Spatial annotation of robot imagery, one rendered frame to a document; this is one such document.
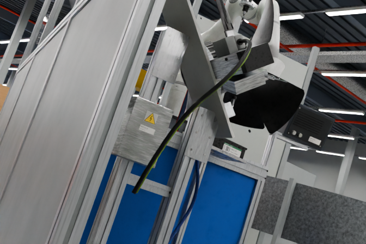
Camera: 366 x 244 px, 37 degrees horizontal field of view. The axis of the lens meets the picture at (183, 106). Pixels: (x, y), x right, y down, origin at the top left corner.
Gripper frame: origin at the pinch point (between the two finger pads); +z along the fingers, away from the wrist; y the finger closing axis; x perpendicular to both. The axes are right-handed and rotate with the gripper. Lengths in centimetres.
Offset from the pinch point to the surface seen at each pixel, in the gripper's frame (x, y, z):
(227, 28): -35.5, 20.5, -16.8
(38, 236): -70, 124, 87
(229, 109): -16.0, 23.3, 10.8
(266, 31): -30, 48, -13
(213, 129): -17.9, 27.0, 22.8
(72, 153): -74, 126, 73
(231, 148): 6.2, -4.0, 14.6
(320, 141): 56, -23, -26
